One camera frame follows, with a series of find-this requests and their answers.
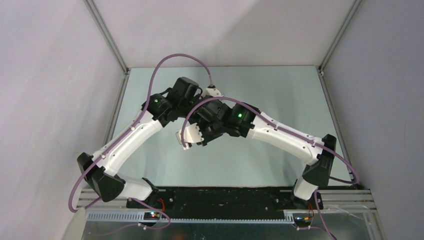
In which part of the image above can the left aluminium frame post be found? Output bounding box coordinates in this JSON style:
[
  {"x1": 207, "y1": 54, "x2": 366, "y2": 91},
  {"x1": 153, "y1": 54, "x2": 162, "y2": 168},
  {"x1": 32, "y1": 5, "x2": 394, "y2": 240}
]
[{"x1": 83, "y1": 0, "x2": 129, "y2": 75}]

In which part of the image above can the aluminium frame post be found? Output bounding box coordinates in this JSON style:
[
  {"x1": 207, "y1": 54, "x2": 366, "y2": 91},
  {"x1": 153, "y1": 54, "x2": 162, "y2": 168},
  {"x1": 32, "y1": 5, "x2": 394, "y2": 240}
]
[
  {"x1": 83, "y1": 0, "x2": 129, "y2": 75},
  {"x1": 317, "y1": 0, "x2": 364, "y2": 76}
]

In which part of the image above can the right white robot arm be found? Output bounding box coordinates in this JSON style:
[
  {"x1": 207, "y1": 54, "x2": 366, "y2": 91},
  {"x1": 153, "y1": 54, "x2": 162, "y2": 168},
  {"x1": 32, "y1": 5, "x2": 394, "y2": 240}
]
[{"x1": 189, "y1": 97, "x2": 337, "y2": 209}]

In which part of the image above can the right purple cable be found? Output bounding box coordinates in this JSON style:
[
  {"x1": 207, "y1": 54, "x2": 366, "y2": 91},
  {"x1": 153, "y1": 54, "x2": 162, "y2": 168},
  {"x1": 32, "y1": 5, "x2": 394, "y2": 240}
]
[{"x1": 180, "y1": 96, "x2": 361, "y2": 240}]

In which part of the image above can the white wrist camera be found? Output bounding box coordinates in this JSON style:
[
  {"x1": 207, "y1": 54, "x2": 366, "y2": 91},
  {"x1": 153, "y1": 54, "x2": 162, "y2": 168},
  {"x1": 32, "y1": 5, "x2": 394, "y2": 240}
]
[
  {"x1": 201, "y1": 87, "x2": 224, "y2": 98},
  {"x1": 175, "y1": 123, "x2": 204, "y2": 150}
]

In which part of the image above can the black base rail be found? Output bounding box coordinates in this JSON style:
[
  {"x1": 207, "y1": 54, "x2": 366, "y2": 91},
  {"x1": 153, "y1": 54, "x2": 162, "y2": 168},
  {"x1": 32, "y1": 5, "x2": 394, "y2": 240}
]
[{"x1": 144, "y1": 186, "x2": 324, "y2": 221}]

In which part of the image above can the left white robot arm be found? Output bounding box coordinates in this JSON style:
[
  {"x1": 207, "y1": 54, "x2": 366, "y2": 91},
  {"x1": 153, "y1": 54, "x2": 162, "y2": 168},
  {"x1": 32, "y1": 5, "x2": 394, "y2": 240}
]
[{"x1": 77, "y1": 77, "x2": 203, "y2": 208}]

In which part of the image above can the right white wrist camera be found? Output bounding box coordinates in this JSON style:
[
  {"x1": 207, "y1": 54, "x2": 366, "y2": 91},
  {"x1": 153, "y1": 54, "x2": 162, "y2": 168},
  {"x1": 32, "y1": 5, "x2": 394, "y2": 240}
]
[{"x1": 175, "y1": 123, "x2": 204, "y2": 150}]

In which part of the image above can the purple cable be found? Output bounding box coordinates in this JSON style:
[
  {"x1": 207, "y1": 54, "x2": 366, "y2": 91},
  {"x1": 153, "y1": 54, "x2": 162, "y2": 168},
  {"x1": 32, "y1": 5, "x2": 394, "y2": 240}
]
[
  {"x1": 67, "y1": 53, "x2": 215, "y2": 231},
  {"x1": 180, "y1": 96, "x2": 361, "y2": 240}
]

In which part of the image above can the right aluminium frame post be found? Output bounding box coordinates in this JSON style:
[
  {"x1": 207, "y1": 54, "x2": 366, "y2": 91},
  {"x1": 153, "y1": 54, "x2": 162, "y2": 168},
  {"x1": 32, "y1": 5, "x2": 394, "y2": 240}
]
[{"x1": 317, "y1": 0, "x2": 364, "y2": 76}]

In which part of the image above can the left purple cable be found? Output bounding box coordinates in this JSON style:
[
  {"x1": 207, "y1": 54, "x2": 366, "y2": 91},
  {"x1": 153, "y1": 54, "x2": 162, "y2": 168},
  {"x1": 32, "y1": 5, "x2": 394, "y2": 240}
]
[{"x1": 67, "y1": 53, "x2": 215, "y2": 231}]

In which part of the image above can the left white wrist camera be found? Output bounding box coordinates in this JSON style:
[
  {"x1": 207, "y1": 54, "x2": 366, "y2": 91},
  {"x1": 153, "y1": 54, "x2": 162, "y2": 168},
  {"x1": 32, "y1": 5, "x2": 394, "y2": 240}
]
[{"x1": 201, "y1": 87, "x2": 224, "y2": 98}]

